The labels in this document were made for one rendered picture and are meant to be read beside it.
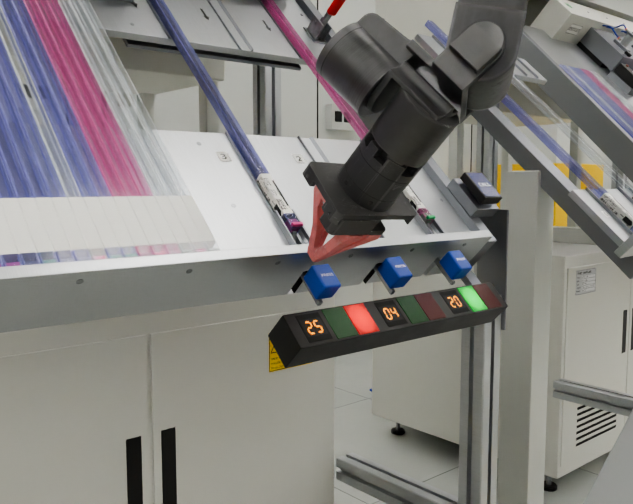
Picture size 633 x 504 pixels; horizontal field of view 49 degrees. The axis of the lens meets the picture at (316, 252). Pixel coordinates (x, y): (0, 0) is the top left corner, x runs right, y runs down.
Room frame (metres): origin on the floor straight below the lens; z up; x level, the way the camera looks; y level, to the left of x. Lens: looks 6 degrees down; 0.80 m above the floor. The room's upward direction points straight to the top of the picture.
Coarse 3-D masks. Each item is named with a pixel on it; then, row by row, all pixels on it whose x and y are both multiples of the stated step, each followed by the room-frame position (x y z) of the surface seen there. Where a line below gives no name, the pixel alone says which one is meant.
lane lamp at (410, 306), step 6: (402, 300) 0.76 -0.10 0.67; (408, 300) 0.77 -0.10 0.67; (414, 300) 0.77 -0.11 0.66; (402, 306) 0.75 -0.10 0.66; (408, 306) 0.76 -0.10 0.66; (414, 306) 0.76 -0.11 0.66; (408, 312) 0.75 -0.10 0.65; (414, 312) 0.76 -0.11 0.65; (420, 312) 0.76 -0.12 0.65; (408, 318) 0.74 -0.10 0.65; (414, 318) 0.75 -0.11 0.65; (420, 318) 0.75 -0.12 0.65; (426, 318) 0.76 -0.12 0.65
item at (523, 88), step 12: (516, 84) 1.20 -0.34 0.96; (528, 96) 1.18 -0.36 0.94; (540, 108) 1.17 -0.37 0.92; (552, 120) 1.15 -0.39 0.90; (564, 132) 1.14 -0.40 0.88; (576, 144) 1.12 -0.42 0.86; (588, 144) 1.12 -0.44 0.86; (588, 156) 1.11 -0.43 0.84; (600, 156) 1.10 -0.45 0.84; (600, 168) 1.09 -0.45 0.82; (612, 168) 1.09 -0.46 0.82; (624, 180) 1.07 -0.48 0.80
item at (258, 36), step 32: (96, 0) 0.89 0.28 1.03; (192, 0) 1.02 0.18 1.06; (224, 0) 1.07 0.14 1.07; (256, 0) 1.13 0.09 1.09; (288, 0) 1.19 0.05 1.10; (128, 32) 0.88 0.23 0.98; (160, 32) 0.91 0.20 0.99; (192, 32) 0.95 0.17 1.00; (224, 32) 1.00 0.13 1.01; (256, 32) 1.05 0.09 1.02; (256, 64) 1.08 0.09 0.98; (288, 64) 1.12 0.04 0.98
